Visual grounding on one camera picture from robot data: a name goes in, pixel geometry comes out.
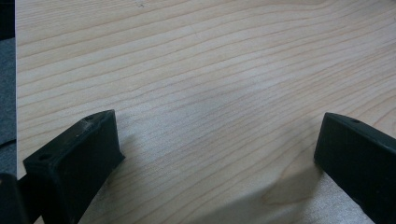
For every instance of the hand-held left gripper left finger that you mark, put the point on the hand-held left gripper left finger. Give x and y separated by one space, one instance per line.
71 165

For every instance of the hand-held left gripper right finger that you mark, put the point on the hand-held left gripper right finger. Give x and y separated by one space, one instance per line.
358 161

